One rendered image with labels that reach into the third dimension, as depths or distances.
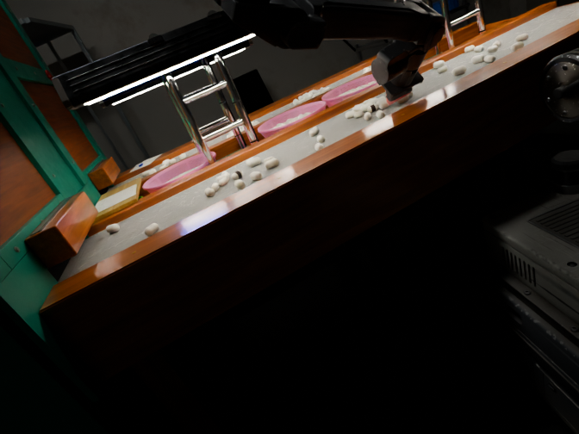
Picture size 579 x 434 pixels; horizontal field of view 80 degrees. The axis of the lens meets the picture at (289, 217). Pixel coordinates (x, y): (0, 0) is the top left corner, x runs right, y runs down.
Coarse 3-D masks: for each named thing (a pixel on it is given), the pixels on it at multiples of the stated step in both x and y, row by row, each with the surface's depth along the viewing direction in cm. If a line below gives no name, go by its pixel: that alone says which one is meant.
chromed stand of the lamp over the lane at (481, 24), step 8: (440, 0) 120; (480, 0) 124; (448, 8) 120; (480, 8) 125; (448, 16) 121; (464, 16) 124; (472, 16) 125; (480, 16) 126; (448, 24) 122; (456, 24) 124; (480, 24) 127; (448, 32) 123; (480, 32) 128; (448, 40) 125; (448, 48) 126
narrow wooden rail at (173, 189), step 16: (528, 16) 126; (496, 32) 123; (464, 48) 120; (432, 64) 118; (352, 96) 115; (368, 96) 113; (320, 112) 113; (336, 112) 110; (288, 128) 109; (304, 128) 108; (256, 144) 107; (272, 144) 106; (224, 160) 104; (240, 160) 104; (192, 176) 102; (208, 176) 102; (160, 192) 99; (176, 192) 100; (128, 208) 97; (144, 208) 98; (96, 224) 95
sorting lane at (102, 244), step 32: (512, 32) 121; (544, 32) 104; (448, 64) 115; (480, 64) 99; (384, 96) 109; (416, 96) 95; (320, 128) 104; (352, 128) 91; (288, 160) 88; (192, 192) 96; (224, 192) 85; (128, 224) 92; (160, 224) 82; (96, 256) 79
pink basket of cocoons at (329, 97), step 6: (360, 78) 140; (366, 78) 139; (348, 84) 142; (372, 84) 118; (330, 90) 141; (336, 90) 141; (342, 90) 142; (360, 90) 119; (324, 96) 136; (330, 96) 140; (342, 96) 121; (330, 102) 127; (336, 102) 125
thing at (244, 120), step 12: (216, 12) 81; (156, 36) 78; (216, 60) 99; (168, 72) 96; (228, 72) 102; (168, 84) 97; (216, 84) 101; (228, 84) 102; (180, 96) 99; (192, 96) 100; (180, 108) 100; (240, 108) 105; (192, 120) 102; (240, 120) 107; (192, 132) 103; (216, 132) 105; (252, 132) 109; (204, 144) 105; (252, 144) 110; (204, 156) 106
